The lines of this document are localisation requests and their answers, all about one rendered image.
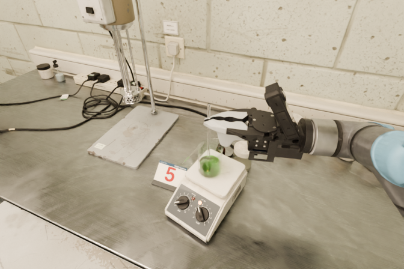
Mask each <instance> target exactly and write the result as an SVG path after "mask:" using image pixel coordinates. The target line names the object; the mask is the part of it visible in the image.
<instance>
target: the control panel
mask: <svg viewBox="0 0 404 269"><path fill-rule="evenodd" d="M181 196H187V197H188V199H189V206H188V207H187V209H184V210H181V209H179V208H178V206H177V205H176V204H175V201H177V200H178V198H179V197H181ZM192 197H194V198H195V199H194V200H192ZM199 201H201V205H200V204H199V203H198V202H199ZM198 207H204V208H206V209H207V210H208V212H209V217H208V219H207V220H206V221H205V222H199V221H198V220H197V219H196V216H195V213H196V211H197V208H198ZM219 209H220V206H219V205H217V204H215V203H213V202H212V201H210V200H208V199H207V198H205V197H204V196H201V195H200V194H198V193H197V192H195V191H193V190H191V189H190V188H188V187H186V186H184V185H183V184H181V185H180V187H179V188H178V190H177V192H176V194H175V195H174V197H173V199H172V201H171V202H170V204H169V206H168V208H167V211H168V212H169V213H171V214H172V215H174V216H176V217H177V218H178V219H180V220H181V221H183V222H184V223H186V224H187V225H188V226H190V227H191V228H193V229H195V230H196V231H197V232H199V233H200V234H201V235H203V236H206V235H207V233H208V231H209V229H210V227H211V225H212V223H213V221H214V219H215V217H216V215H217V213H218V211H219Z"/></svg>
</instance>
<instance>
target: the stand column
mask: <svg viewBox="0 0 404 269"><path fill-rule="evenodd" d="M135 4H136V12H137V16H138V23H139V31H140V35H141V42H142V50H143V54H144V62H145V69H146V73H147V81H148V88H149V93H150V100H151V108H152V110H151V114H152V115H157V114H158V110H156V106H155V98H154V93H153V86H152V78H151V73H150V65H149V60H148V52H147V44H146V39H145V31H144V23H143V18H142V10H141V3H140V0H135Z"/></svg>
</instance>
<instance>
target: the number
mask: <svg viewBox="0 0 404 269"><path fill-rule="evenodd" d="M185 172H186V171H184V170H181V169H178V168H175V167H172V166H168V165H165V164H162V163H160V164H159V167H158V171H157V173H156V176H155V178H158V179H160V180H164V181H167V182H169V183H173V184H176V185H179V183H180V182H181V180H182V179H183V178H184V176H185Z"/></svg>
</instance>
